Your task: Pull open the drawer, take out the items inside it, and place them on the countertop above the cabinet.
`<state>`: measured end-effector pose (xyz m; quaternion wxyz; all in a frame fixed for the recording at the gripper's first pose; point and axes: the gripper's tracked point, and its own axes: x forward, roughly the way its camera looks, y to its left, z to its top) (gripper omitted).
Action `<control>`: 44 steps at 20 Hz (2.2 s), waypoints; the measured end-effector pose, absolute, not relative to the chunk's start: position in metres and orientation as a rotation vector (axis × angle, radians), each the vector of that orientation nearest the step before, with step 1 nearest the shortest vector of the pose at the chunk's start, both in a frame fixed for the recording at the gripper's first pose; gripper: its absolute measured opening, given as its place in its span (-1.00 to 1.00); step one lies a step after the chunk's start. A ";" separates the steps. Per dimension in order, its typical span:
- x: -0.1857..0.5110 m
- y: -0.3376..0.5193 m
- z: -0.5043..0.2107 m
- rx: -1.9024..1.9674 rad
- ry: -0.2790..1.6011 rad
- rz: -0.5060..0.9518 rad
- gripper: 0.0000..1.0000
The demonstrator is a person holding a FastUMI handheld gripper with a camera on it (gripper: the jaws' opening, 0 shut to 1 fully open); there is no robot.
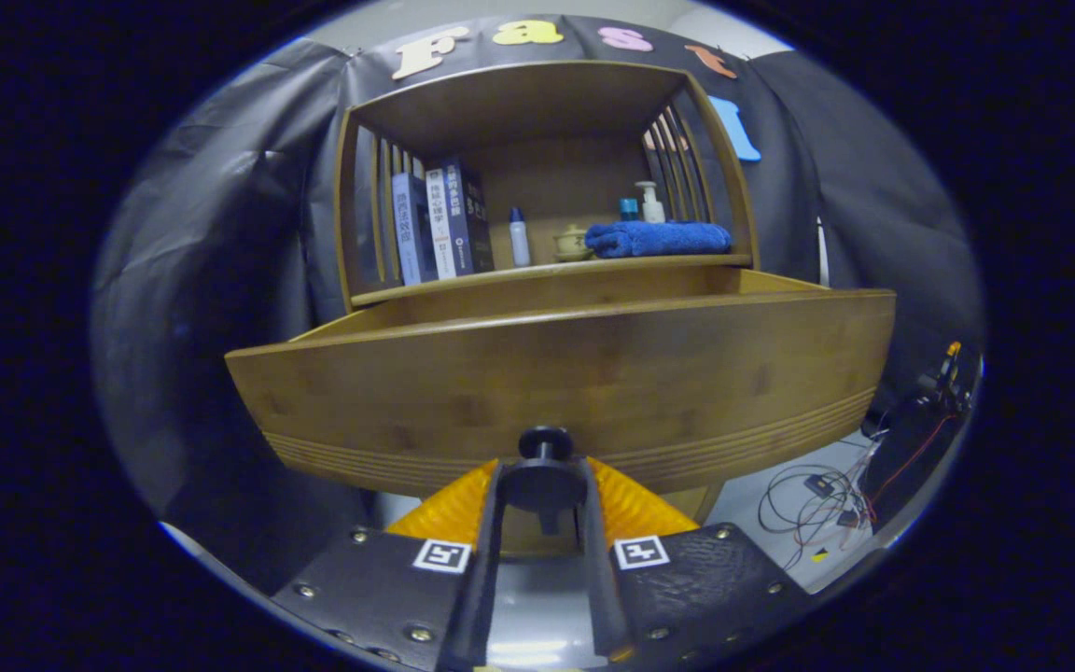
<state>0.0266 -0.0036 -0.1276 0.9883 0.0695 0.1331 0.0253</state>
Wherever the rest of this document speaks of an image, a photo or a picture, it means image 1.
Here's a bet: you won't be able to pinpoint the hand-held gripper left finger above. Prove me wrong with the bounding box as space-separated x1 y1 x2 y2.
272 457 506 672

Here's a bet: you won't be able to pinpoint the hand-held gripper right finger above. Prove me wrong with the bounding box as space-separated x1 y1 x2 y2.
579 455 814 665

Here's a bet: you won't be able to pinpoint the wooden drawer with black knob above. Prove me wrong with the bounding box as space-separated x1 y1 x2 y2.
225 269 898 538

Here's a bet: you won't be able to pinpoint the wooden countertop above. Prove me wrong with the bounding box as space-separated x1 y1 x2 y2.
351 245 753 309

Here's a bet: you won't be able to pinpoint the wooden cabinet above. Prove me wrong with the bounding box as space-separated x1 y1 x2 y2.
332 61 762 561

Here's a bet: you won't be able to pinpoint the black equipment with orange clip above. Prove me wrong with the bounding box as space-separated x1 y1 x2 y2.
859 341 977 533

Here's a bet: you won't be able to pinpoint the beige lidded teacup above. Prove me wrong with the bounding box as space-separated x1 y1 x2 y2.
552 224 594 263

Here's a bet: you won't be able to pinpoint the small white bottle blue cap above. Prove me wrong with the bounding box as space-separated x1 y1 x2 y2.
509 206 532 269

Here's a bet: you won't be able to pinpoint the blue folded towel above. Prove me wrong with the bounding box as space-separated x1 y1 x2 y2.
584 220 733 259

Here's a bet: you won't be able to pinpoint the white book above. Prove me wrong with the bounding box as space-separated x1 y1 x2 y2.
424 168 457 280

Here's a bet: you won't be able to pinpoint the light blue book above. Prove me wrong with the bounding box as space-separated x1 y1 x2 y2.
391 171 436 287

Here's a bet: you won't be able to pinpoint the dark blue book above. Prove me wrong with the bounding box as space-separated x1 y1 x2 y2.
442 159 496 276

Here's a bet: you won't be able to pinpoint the black backdrop cloth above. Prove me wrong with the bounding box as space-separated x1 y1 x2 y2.
90 14 986 598

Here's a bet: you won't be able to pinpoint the tangled floor cables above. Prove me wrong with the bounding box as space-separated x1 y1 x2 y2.
759 439 879 570

